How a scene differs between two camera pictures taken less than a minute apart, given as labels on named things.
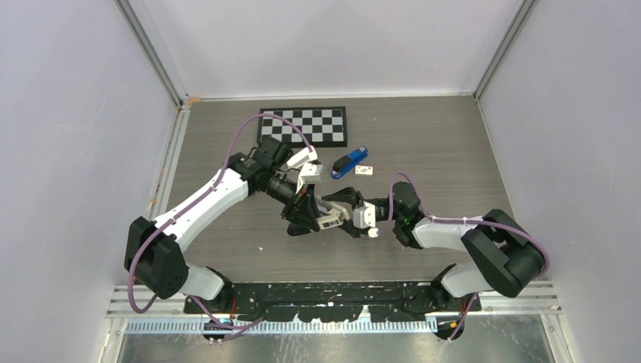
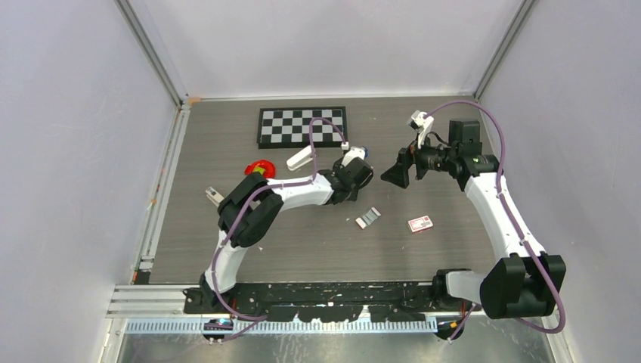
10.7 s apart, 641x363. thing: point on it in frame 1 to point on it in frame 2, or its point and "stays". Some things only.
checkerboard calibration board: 323,126 stays
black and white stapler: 337,212 to 215,197
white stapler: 303,157 stays
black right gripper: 348,194 to 399,173
